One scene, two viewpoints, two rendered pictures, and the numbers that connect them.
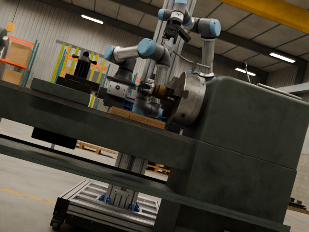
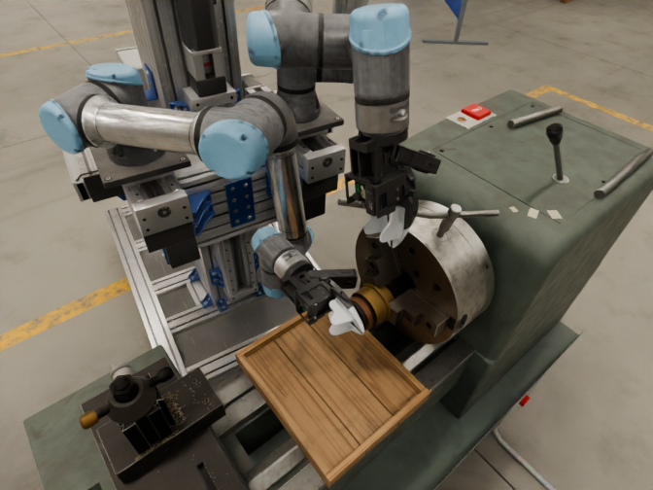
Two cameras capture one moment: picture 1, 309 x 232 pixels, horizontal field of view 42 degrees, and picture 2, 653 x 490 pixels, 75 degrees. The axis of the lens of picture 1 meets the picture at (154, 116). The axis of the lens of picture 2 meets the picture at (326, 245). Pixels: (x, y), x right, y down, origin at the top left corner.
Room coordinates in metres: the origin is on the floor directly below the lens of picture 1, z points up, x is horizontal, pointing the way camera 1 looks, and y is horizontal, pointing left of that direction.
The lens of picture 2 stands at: (1.90, 0.40, 1.82)
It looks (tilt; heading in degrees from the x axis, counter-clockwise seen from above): 44 degrees down; 328
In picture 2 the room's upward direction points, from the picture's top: 3 degrees clockwise
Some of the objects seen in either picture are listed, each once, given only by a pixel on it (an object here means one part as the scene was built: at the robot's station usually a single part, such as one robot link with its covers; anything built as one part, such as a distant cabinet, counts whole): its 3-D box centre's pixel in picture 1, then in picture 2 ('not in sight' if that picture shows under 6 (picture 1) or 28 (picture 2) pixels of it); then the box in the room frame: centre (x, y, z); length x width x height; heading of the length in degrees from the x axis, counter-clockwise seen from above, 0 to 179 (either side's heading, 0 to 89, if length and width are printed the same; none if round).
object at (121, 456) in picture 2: (82, 83); (164, 421); (2.34, 0.47, 1.00); 0.20 x 0.10 x 0.05; 99
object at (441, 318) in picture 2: (175, 93); (424, 314); (2.25, -0.08, 1.09); 0.12 x 0.11 x 0.05; 9
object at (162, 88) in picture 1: (160, 91); (369, 305); (2.33, 0.01, 1.08); 0.09 x 0.09 x 0.09; 9
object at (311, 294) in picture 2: (145, 89); (310, 291); (2.43, 0.10, 1.08); 0.12 x 0.09 x 0.08; 8
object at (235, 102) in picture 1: (243, 122); (504, 210); (2.44, -0.53, 1.06); 0.59 x 0.48 x 0.39; 99
